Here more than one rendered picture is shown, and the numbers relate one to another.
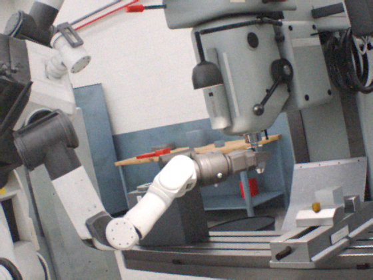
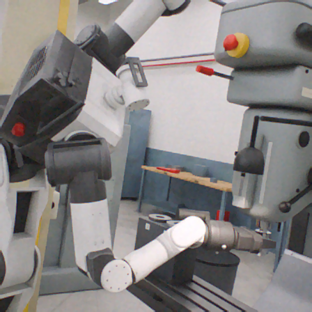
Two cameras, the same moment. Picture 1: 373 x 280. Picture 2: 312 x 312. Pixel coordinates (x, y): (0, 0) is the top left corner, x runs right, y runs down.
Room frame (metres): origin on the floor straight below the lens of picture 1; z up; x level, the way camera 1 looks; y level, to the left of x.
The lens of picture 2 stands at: (0.47, 0.06, 1.50)
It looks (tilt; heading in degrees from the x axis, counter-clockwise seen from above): 3 degrees down; 5
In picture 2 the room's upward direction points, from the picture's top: 8 degrees clockwise
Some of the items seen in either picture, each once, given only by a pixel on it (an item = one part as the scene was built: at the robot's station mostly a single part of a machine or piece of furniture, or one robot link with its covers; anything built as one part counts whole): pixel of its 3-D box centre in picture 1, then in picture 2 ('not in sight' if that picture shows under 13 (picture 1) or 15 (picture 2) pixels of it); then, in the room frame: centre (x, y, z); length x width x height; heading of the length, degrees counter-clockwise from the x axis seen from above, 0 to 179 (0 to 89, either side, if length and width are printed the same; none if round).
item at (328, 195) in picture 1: (330, 199); not in sight; (1.50, -0.35, 1.10); 0.06 x 0.05 x 0.06; 41
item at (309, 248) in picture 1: (326, 225); not in sight; (1.48, -0.32, 1.04); 0.35 x 0.15 x 0.11; 131
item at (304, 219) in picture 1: (320, 215); not in sight; (1.47, -0.30, 1.08); 0.12 x 0.06 x 0.04; 41
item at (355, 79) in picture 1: (344, 63); not in sight; (1.71, -0.52, 1.45); 0.18 x 0.16 x 0.21; 132
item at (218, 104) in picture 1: (214, 87); (247, 169); (1.60, -0.11, 1.45); 0.04 x 0.04 x 0.21; 42
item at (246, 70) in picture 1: (240, 73); (275, 164); (1.68, -0.19, 1.47); 0.21 x 0.19 x 0.32; 42
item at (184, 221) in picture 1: (167, 213); (165, 245); (1.99, 0.10, 1.09); 0.22 x 0.12 x 0.20; 49
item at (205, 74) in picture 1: (206, 74); (249, 159); (1.45, -0.09, 1.48); 0.07 x 0.07 x 0.06
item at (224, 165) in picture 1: (227, 165); (232, 238); (1.65, -0.10, 1.24); 0.13 x 0.12 x 0.10; 18
